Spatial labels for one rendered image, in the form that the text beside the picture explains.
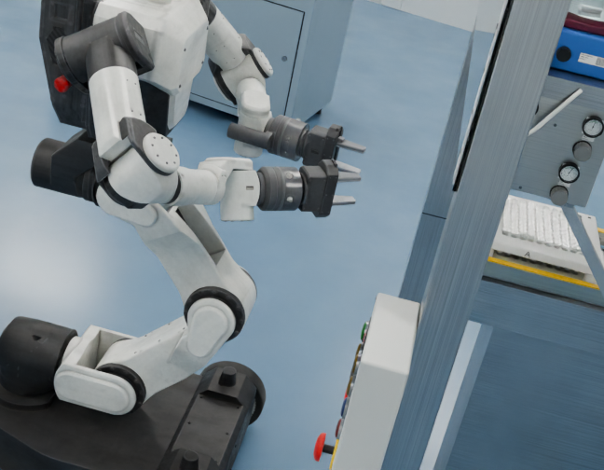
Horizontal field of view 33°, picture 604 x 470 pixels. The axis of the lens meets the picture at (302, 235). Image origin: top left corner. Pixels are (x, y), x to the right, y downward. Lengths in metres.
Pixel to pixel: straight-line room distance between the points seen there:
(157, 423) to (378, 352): 1.42
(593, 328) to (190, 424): 1.04
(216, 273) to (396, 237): 1.86
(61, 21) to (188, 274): 0.62
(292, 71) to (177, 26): 2.48
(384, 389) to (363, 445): 0.09
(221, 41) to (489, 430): 1.08
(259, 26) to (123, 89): 2.72
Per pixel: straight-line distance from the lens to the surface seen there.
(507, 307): 2.09
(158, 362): 2.44
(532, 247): 2.06
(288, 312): 3.41
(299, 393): 3.07
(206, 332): 2.29
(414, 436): 1.42
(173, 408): 2.65
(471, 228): 1.25
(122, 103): 1.79
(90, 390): 2.49
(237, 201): 1.93
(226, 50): 2.41
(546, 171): 1.92
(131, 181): 1.75
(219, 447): 2.53
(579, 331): 2.12
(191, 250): 2.25
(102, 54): 1.87
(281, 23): 4.46
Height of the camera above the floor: 1.85
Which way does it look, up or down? 28 degrees down
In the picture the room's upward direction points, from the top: 12 degrees clockwise
